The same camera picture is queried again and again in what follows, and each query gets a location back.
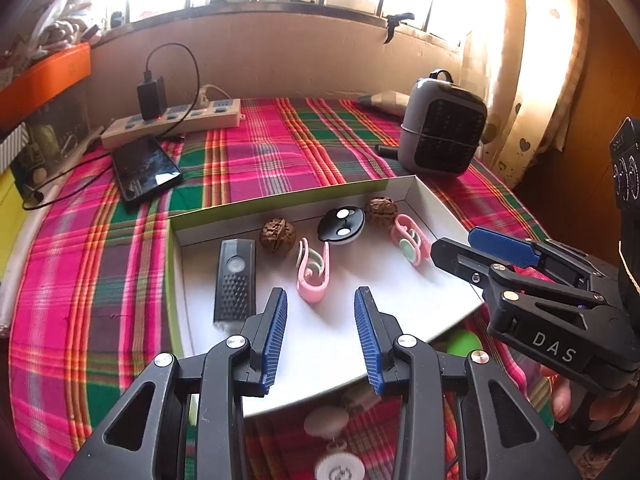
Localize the green cap white bottle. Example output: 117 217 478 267
446 328 483 358

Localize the brown walnut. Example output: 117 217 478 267
259 218 297 256
364 197 398 229

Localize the black white round gadget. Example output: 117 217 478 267
317 206 366 245

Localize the white mushroom shaped object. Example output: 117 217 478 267
304 405 349 441

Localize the black bike light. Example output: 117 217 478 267
214 238 256 323

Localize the pink silicone strap clip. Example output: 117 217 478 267
296 237 331 304

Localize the white round cap jar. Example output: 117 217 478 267
314 452 366 480

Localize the person's hand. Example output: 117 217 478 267
539 365 640 434

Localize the grey black small heater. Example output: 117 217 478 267
398 68 487 177

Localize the white shallow cardboard box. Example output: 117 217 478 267
166 177 482 416

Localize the grey cone shaped object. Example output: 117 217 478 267
357 90 409 118

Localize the beige heart pattern curtain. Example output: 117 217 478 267
459 0 589 188

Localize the black window latch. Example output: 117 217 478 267
384 12 414 44

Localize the black smartphone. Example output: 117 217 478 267
112 136 183 210

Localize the yellow box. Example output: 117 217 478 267
0 169 26 278

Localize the beige power strip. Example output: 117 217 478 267
101 99 241 151

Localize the black charger adapter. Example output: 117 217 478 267
137 77 167 120

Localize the striped white box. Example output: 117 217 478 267
0 122 29 174

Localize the orange box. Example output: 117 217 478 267
0 44 91 131

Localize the black camera unit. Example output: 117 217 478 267
610 117 639 292

